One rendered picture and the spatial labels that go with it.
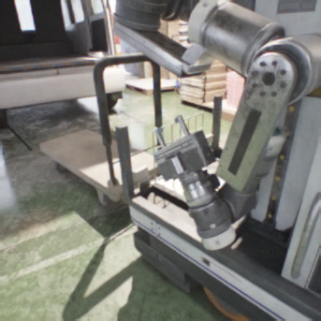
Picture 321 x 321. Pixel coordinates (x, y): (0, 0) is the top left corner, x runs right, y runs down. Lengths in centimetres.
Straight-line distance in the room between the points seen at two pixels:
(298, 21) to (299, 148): 27
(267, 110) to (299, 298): 40
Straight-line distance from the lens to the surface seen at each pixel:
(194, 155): 54
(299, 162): 68
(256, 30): 46
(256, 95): 41
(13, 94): 271
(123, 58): 107
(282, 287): 64
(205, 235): 58
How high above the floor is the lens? 81
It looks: 26 degrees down
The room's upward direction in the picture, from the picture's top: 2 degrees counter-clockwise
